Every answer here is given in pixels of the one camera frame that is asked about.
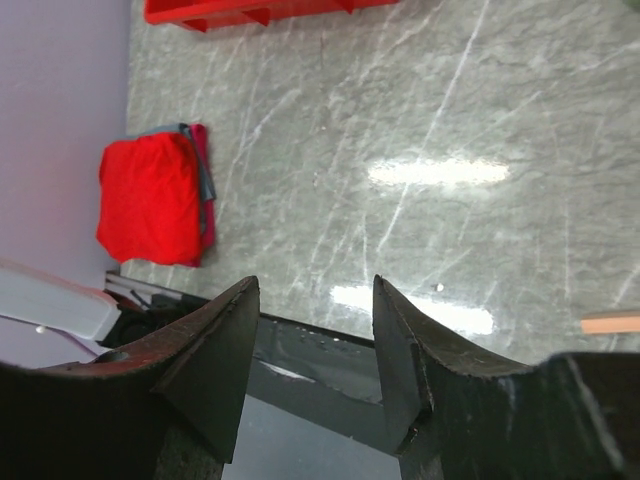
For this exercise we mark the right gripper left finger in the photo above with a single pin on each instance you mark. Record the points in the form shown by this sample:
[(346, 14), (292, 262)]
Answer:
[(167, 406)]

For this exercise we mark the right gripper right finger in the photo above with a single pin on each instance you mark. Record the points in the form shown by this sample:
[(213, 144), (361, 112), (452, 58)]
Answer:
[(455, 410)]

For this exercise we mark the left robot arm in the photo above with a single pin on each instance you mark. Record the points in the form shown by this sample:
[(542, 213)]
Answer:
[(35, 297)]

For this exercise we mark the red folded cloth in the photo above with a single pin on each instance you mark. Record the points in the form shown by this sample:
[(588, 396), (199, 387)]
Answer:
[(157, 196)]

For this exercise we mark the red plastic bin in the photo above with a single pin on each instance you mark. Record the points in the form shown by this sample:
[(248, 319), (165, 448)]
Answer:
[(202, 16)]

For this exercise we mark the wooden drying rack frame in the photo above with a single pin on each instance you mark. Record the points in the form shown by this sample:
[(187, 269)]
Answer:
[(607, 323)]

